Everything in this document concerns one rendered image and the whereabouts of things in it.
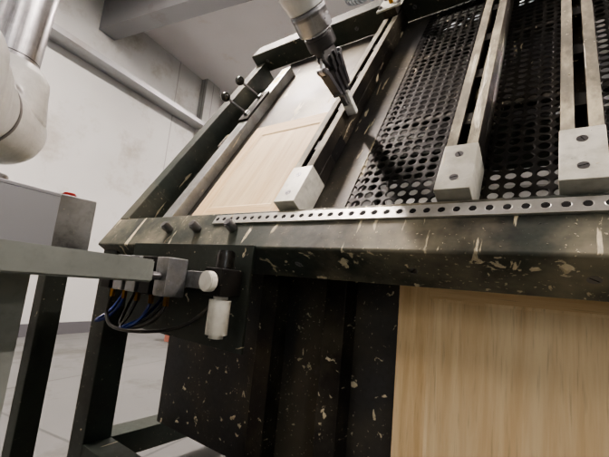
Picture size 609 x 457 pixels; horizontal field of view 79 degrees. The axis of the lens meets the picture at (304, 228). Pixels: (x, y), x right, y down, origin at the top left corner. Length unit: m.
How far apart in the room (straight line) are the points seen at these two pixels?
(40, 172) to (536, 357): 4.27
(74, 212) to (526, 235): 1.17
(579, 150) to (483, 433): 0.55
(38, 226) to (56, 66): 4.12
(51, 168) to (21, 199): 3.83
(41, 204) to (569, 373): 0.94
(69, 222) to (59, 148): 3.32
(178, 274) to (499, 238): 0.67
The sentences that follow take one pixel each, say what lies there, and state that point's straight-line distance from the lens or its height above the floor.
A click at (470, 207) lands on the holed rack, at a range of 0.68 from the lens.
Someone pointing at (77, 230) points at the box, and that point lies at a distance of 1.31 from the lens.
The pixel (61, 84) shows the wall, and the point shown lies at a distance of 4.75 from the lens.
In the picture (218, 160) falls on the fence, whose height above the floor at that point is 1.15.
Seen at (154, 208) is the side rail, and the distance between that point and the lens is 1.50.
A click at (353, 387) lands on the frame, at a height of 0.49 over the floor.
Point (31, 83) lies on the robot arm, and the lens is 0.96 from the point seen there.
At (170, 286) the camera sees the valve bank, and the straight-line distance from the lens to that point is 0.90.
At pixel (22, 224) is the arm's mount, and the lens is 0.70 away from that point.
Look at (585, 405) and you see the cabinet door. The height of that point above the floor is 0.57.
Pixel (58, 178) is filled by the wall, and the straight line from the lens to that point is 4.55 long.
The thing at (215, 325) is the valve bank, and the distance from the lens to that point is 0.82.
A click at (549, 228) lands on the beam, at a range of 0.64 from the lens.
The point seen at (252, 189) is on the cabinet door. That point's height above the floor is 1.00.
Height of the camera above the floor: 0.73
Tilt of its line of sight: 9 degrees up
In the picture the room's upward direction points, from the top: 6 degrees clockwise
